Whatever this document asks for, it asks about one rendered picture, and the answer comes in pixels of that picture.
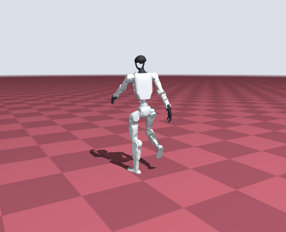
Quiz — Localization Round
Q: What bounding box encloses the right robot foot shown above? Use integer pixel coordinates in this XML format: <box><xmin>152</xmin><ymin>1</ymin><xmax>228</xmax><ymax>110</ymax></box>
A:
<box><xmin>156</xmin><ymin>145</ymin><xmax>163</xmax><ymax>159</ymax></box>

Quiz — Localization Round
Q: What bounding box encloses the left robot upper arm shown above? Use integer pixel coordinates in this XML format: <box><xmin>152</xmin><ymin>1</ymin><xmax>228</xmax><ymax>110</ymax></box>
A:
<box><xmin>120</xmin><ymin>74</ymin><xmax>134</xmax><ymax>91</ymax></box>

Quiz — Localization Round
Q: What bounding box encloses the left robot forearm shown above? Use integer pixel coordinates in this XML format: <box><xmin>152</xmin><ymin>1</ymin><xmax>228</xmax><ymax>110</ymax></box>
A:
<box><xmin>113</xmin><ymin>85</ymin><xmax>123</xmax><ymax>98</ymax></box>

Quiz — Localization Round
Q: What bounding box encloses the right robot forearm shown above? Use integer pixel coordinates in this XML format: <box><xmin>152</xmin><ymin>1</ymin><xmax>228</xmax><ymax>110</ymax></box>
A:
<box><xmin>160</xmin><ymin>91</ymin><xmax>171</xmax><ymax>109</ymax></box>

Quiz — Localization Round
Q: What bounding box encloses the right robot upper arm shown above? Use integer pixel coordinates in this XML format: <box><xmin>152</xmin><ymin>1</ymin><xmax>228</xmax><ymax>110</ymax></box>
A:
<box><xmin>151</xmin><ymin>73</ymin><xmax>164</xmax><ymax>95</ymax></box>

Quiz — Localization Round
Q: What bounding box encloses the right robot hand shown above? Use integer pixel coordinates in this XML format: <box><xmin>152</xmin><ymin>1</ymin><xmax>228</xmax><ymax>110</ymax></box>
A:
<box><xmin>166</xmin><ymin>104</ymin><xmax>172</xmax><ymax>123</ymax></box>

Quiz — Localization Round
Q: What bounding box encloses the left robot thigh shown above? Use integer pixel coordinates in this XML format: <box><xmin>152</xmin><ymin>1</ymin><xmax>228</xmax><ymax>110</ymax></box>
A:
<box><xmin>129</xmin><ymin>111</ymin><xmax>142</xmax><ymax>148</ymax></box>

